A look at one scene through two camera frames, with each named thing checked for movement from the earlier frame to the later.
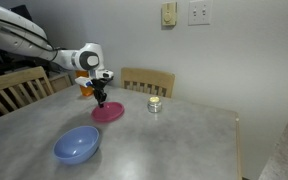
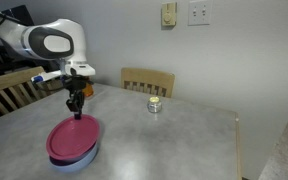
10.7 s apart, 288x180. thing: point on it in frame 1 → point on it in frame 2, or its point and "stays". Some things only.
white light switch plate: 199,13 stays
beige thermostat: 169,12 stays
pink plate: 110,111 → 71,138
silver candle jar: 154,104 stays
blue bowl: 77,145 → 68,165
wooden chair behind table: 156,82 stays
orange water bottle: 85,91 stays
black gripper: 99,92 → 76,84
